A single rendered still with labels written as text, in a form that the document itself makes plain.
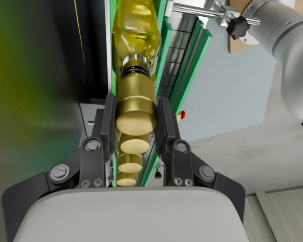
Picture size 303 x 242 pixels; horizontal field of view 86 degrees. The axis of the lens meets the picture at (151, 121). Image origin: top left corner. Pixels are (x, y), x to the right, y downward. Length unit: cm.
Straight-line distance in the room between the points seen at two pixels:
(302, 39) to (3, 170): 65
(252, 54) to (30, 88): 87
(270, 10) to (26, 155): 74
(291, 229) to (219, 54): 705
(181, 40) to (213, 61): 46
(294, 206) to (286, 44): 724
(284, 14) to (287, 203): 722
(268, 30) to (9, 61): 66
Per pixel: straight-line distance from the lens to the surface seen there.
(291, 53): 61
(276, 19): 70
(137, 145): 18
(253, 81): 105
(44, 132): 27
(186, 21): 41
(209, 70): 88
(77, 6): 57
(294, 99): 56
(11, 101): 21
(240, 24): 30
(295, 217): 763
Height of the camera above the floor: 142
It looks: 39 degrees down
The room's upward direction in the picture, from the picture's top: 175 degrees clockwise
